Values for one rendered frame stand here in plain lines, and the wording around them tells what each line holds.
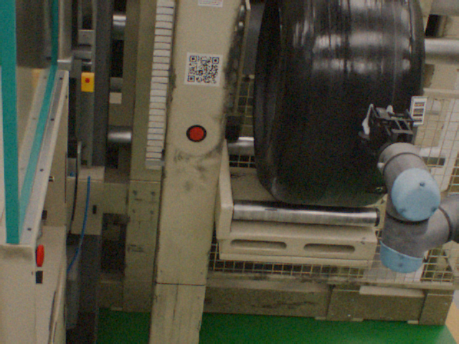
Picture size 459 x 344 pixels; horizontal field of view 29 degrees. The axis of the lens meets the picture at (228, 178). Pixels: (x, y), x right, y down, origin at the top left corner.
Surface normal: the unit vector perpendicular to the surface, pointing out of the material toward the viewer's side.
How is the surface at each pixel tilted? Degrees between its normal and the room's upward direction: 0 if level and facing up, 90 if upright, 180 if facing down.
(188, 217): 90
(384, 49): 47
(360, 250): 90
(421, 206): 84
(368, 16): 34
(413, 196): 84
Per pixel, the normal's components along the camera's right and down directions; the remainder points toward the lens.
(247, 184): 0.11, -0.83
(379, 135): 0.07, 0.47
